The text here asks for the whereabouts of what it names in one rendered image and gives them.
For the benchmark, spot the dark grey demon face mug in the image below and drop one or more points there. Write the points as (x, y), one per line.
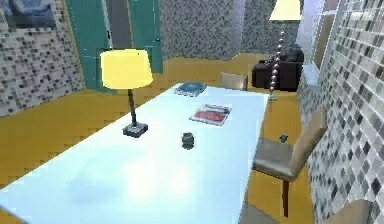
(188, 140)

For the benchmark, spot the red and white magazine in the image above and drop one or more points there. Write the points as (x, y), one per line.
(211, 114)

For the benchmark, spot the blue book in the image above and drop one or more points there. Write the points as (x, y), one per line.
(190, 88)

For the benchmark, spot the beige dining chair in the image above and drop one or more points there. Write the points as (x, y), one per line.
(350, 211)
(234, 81)
(293, 153)

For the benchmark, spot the pale blue table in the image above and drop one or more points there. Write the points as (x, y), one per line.
(150, 166)

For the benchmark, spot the yellow shade table lamp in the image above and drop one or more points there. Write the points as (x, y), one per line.
(126, 68)

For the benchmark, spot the small teal object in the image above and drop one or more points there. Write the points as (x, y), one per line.
(283, 138)

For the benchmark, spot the dark brown armchair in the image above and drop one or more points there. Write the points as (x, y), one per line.
(283, 71)

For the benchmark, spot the teal room door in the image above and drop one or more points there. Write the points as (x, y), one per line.
(90, 36)

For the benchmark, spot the beaded pole floor lamp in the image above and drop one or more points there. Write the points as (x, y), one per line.
(284, 13)

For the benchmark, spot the white framed window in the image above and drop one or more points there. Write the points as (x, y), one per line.
(321, 30)

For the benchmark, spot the blue framed wall picture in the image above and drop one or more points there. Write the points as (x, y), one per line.
(28, 13)

